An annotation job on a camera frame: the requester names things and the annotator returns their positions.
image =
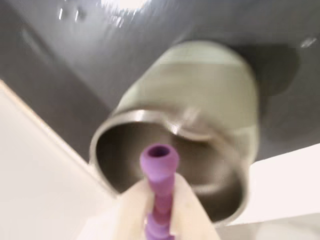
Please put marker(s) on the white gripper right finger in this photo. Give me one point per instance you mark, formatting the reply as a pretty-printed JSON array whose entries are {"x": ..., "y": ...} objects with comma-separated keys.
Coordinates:
[{"x": 190, "y": 217}]

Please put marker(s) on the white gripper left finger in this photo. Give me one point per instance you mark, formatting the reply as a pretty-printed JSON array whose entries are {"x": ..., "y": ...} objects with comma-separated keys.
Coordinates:
[{"x": 130, "y": 212}]

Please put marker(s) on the purple rubber pengrip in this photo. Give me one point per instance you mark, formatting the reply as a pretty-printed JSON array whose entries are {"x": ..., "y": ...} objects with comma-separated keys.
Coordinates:
[{"x": 160, "y": 170}]

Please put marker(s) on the pale green steel cup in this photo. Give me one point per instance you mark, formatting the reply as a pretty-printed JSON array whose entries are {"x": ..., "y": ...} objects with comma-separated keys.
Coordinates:
[{"x": 200, "y": 95}]

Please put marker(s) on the dark grey table mat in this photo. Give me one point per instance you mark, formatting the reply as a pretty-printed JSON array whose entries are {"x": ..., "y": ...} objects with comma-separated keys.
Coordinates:
[{"x": 62, "y": 62}]

